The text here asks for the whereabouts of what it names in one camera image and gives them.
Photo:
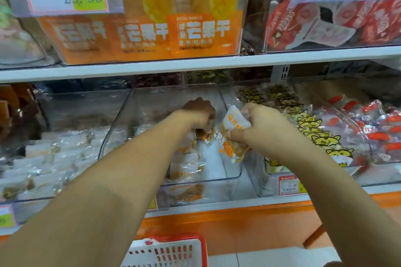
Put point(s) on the person's right hand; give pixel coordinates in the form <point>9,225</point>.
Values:
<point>272,132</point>

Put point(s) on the person's left hand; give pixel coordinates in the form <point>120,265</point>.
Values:
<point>200,113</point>

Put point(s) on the small brown snack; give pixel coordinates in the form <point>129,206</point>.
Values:
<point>230,151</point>

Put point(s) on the white snack shelf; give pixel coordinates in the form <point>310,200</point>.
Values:
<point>188,63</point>

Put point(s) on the white red-rimmed shopping basket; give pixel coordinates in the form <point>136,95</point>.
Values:
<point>169,254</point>

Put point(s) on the person's left forearm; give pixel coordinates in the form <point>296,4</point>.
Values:
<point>94,207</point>

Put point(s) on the person's right forearm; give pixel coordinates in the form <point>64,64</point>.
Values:
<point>351,213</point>

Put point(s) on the yellow hamster snack packets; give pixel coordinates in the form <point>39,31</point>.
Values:
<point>313,132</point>

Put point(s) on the orange label snack bag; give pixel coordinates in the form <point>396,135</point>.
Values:
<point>203,29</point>
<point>75,35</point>
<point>141,32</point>

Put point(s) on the orange shelf base panel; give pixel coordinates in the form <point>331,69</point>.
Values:
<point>250,226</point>

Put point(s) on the row of red snack bags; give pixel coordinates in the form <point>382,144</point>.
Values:
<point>294,23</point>

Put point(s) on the white koala candy bag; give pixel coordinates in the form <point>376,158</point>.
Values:
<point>15,38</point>

